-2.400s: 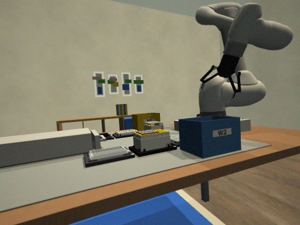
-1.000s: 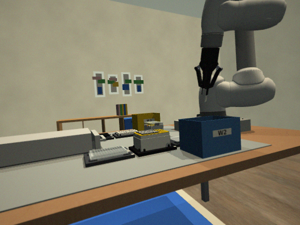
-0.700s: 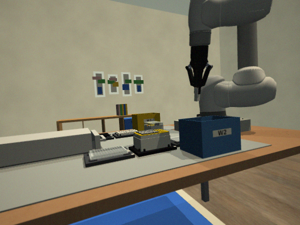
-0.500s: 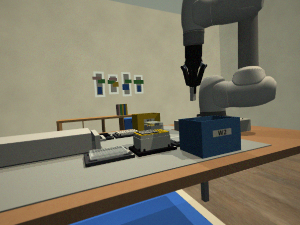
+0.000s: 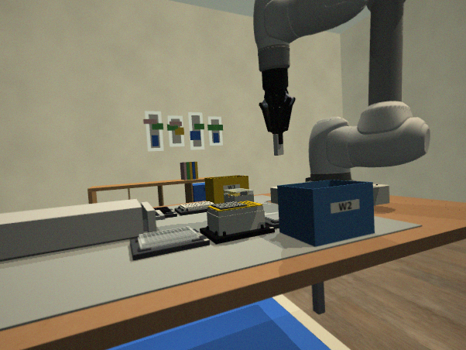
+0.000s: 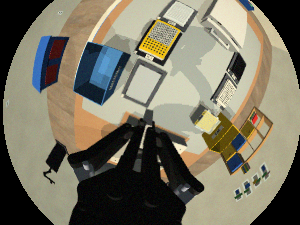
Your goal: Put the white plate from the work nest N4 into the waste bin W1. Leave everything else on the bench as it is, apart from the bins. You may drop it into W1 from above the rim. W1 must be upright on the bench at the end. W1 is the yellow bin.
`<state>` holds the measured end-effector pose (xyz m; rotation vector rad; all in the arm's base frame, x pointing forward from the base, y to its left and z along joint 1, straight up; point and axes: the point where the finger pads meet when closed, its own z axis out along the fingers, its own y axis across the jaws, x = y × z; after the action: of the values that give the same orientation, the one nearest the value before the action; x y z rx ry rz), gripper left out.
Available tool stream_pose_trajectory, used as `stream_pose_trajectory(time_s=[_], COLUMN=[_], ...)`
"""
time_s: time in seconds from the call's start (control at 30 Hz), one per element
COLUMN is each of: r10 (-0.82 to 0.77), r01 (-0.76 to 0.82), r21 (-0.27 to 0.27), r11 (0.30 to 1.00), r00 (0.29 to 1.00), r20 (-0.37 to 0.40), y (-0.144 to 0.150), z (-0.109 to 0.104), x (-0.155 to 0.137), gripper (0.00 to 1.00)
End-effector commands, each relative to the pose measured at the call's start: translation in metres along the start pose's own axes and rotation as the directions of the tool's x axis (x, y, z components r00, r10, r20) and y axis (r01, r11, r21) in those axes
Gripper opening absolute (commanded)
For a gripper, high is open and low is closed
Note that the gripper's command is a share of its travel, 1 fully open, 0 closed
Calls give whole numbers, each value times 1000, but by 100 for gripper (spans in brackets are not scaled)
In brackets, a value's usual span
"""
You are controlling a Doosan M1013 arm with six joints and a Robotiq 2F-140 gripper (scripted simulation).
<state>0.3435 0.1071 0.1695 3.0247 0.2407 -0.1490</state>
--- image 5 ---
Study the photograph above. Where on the yellow open bin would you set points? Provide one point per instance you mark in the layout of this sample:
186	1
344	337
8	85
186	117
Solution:
215	186

